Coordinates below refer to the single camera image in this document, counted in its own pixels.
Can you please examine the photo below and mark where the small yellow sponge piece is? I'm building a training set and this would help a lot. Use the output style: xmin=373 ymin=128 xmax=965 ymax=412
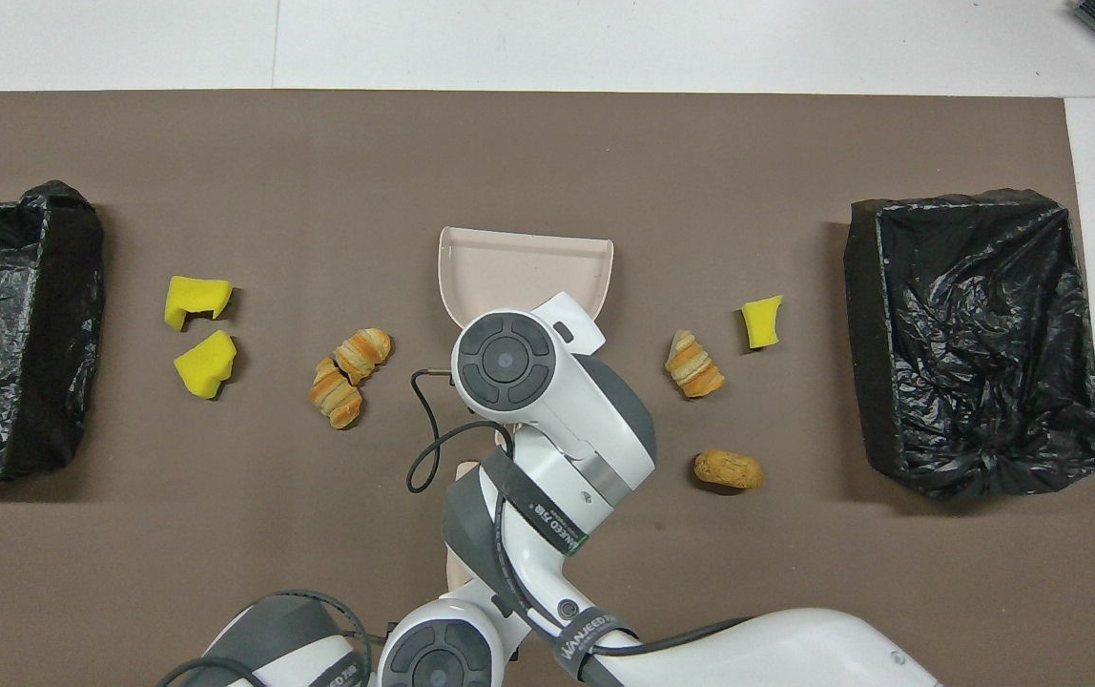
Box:
xmin=741 ymin=294 xmax=784 ymax=350

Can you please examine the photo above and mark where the yellow sponge with green side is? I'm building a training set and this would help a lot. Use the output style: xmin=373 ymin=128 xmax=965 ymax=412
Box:
xmin=173 ymin=329 xmax=238 ymax=400

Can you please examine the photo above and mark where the striped toy croissant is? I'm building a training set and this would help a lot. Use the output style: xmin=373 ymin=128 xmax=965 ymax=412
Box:
xmin=333 ymin=327 xmax=393 ymax=385
xmin=310 ymin=357 xmax=364 ymax=430
xmin=666 ymin=329 xmax=727 ymax=400

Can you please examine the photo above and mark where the brown toy bread roll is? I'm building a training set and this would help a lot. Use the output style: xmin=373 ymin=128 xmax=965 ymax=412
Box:
xmin=693 ymin=449 xmax=765 ymax=490

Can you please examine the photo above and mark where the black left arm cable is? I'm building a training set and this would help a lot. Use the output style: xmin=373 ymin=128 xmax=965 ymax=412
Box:
xmin=161 ymin=590 xmax=377 ymax=687

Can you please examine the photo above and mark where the beige hand brush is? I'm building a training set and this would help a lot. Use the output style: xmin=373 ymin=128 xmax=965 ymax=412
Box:
xmin=444 ymin=461 xmax=484 ymax=597

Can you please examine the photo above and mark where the beige plastic dustpan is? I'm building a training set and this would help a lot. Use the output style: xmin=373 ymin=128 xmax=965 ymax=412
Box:
xmin=439 ymin=226 xmax=615 ymax=330

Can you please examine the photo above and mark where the black bag-lined bin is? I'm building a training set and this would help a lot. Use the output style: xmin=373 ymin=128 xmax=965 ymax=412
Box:
xmin=0 ymin=179 xmax=107 ymax=481
xmin=843 ymin=188 xmax=1095 ymax=502

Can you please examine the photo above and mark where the notched yellow sponge piece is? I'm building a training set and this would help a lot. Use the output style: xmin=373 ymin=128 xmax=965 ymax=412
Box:
xmin=164 ymin=275 xmax=234 ymax=332

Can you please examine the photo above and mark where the brown table mat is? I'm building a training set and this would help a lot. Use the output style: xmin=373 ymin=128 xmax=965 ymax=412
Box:
xmin=0 ymin=91 xmax=1095 ymax=687

